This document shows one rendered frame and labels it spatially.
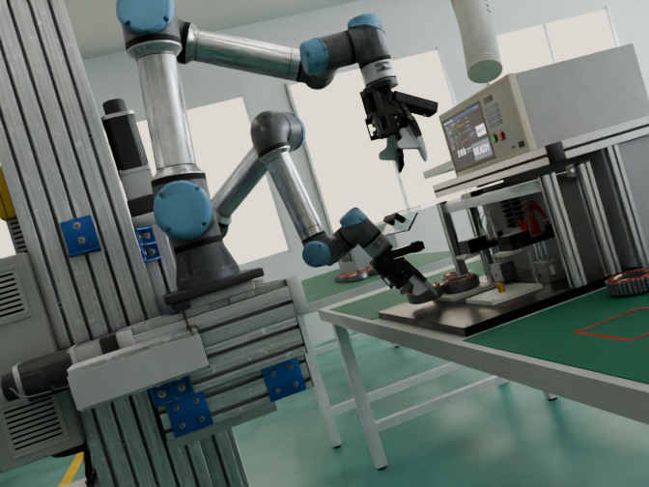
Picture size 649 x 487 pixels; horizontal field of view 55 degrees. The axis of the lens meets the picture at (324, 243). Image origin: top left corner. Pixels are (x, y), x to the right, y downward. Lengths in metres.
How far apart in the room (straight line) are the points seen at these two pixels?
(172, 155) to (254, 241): 4.98
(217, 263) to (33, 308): 0.44
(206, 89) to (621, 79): 5.09
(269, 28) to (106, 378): 5.73
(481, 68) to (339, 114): 3.71
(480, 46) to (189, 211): 2.06
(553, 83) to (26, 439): 1.54
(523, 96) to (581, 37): 6.45
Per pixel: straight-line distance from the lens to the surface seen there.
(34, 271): 1.65
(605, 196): 1.71
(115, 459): 1.68
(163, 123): 1.36
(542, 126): 1.73
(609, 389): 1.01
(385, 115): 1.41
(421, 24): 7.26
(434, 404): 2.95
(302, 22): 6.88
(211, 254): 1.45
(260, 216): 6.32
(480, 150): 1.90
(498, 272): 1.99
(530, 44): 7.76
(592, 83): 1.84
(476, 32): 3.17
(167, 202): 1.31
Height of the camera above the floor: 1.07
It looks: 1 degrees down
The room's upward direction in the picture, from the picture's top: 17 degrees counter-clockwise
